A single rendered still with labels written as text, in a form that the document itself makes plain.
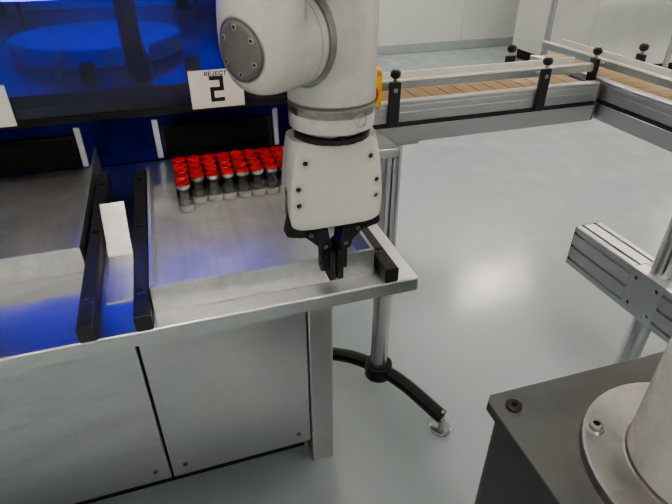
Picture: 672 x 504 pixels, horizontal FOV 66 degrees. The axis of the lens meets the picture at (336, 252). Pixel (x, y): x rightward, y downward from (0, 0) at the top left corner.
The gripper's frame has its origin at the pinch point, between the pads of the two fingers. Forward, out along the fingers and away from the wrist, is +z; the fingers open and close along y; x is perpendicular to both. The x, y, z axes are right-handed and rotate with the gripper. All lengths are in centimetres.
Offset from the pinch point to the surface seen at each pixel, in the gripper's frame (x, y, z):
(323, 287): -0.7, 1.0, 4.3
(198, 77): -38.9, 9.7, -11.8
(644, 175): -161, -239, 92
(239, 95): -38.9, 3.6, -8.4
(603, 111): -48, -82, 6
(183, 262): -10.9, 16.5, 4.0
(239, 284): -1.7, 10.6, 2.4
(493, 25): -500, -348, 69
